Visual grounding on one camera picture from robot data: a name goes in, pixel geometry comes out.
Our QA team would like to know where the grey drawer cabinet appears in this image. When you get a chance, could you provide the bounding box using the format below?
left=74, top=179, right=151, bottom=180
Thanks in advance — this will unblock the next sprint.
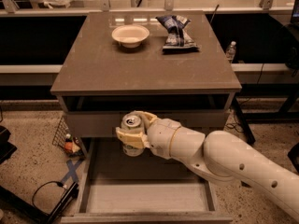
left=50, top=10, right=243, bottom=224

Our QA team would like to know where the green white 7up can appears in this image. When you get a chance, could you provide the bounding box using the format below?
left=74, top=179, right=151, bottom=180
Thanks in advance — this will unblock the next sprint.
left=117, top=111, right=145, bottom=157

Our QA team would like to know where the clear plastic water bottle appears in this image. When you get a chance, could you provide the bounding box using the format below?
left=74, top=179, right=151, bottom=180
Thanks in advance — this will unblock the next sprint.
left=225, top=41, right=236, bottom=63

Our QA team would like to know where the black table leg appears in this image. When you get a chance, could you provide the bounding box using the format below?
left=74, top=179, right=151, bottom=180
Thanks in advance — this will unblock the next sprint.
left=232, top=97, right=255, bottom=145

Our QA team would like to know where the blue chip bag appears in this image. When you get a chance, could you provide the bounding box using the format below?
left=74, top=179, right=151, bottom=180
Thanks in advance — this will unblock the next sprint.
left=156, top=15, right=199, bottom=51

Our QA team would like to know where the orange bottle in basket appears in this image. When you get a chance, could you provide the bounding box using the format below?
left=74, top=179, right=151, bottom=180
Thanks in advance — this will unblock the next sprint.
left=64, top=133, right=81, bottom=154

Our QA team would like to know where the white paper bowl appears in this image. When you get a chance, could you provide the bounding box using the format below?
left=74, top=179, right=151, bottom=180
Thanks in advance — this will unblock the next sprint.
left=111, top=25, right=150, bottom=49

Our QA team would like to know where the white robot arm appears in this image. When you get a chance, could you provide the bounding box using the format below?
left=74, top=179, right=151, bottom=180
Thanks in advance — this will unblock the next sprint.
left=116, top=111, right=299, bottom=220

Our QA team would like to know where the wire mesh basket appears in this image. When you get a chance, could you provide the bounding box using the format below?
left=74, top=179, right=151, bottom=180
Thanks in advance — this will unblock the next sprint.
left=52, top=117, right=84, bottom=158

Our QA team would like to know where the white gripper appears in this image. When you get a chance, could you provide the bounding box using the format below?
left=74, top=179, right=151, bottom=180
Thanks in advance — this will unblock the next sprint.
left=116, top=110, right=181, bottom=159

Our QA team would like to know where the closed grey upper drawer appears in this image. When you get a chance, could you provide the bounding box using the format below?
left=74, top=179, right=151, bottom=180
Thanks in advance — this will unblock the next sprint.
left=64, top=110, right=229, bottom=137

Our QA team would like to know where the open grey drawer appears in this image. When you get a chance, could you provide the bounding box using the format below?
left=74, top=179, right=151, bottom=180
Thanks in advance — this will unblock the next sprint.
left=61, top=138, right=232, bottom=224

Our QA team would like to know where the black stand base with cable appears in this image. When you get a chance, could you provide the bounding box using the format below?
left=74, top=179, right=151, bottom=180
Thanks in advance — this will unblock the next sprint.
left=0, top=181, right=78, bottom=224

